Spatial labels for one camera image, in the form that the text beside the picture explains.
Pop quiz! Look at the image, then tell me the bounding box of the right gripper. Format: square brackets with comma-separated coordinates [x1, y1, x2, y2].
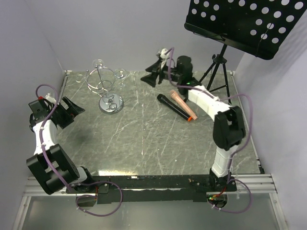
[140, 59, 182, 88]

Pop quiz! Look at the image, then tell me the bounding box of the clear wine glass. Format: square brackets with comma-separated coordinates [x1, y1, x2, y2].
[198, 106, 214, 119]
[115, 69, 128, 89]
[93, 59, 105, 69]

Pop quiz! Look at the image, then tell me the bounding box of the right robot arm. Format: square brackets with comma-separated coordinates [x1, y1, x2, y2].
[141, 56, 246, 191]

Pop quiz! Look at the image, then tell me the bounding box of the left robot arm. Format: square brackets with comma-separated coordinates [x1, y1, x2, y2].
[26, 96, 95, 195]

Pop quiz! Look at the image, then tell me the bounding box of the chrome wine glass rack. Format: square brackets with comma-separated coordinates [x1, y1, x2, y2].
[75, 65, 124, 115]

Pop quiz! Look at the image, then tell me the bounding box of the black microphone orange end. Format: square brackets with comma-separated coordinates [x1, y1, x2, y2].
[157, 94, 192, 122]

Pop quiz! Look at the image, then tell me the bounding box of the pink microphone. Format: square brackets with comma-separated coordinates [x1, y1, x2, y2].
[169, 90, 198, 120]

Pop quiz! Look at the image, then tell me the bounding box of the black perforated music stand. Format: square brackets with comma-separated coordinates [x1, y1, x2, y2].
[184, 0, 305, 107]

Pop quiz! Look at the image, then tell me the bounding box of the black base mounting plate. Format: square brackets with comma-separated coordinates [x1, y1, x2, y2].
[72, 174, 237, 204]

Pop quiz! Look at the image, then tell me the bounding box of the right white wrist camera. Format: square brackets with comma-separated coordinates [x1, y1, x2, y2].
[156, 48, 170, 69]

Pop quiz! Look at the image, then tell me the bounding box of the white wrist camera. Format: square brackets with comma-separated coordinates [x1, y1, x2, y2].
[156, 48, 170, 69]
[39, 93, 56, 104]

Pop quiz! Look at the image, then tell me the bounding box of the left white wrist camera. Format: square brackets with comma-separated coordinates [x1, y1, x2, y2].
[39, 93, 56, 104]

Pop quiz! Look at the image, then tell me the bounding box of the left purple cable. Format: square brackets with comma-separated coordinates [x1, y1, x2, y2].
[35, 83, 123, 218]

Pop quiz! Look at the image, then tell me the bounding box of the aluminium frame rail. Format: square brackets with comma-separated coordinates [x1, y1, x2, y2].
[24, 173, 279, 197]

